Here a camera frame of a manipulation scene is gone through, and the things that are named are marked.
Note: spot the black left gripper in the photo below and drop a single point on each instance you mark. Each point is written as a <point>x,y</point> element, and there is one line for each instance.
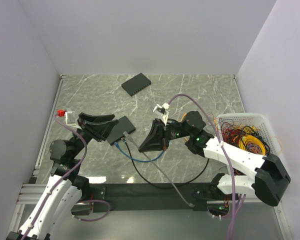
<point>100,130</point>

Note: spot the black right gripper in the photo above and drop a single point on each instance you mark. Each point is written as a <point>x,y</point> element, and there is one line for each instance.
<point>155,141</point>

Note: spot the black network switch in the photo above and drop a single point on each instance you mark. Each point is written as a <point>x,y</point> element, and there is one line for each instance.
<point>123,125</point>

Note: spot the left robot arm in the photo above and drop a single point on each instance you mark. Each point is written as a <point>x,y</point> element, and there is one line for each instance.
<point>65,187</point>

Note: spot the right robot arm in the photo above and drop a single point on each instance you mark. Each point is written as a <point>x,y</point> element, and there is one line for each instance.
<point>262,175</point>

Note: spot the white plastic basket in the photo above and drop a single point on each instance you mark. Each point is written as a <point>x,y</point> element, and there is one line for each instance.
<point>250,132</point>

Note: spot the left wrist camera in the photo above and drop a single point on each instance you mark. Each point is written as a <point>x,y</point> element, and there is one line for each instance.
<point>70,117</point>

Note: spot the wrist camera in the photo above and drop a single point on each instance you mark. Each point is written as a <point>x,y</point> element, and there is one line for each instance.
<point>162,112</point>
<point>70,117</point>

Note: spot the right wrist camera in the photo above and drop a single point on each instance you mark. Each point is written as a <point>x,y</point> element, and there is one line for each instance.
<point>162,112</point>

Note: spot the dark network switch far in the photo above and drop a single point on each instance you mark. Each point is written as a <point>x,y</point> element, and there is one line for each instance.
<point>136,84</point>

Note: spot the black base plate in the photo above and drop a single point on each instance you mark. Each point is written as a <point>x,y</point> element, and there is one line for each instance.
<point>143,196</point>

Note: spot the aluminium rail frame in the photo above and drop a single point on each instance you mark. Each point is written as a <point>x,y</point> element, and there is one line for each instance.
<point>210,95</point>

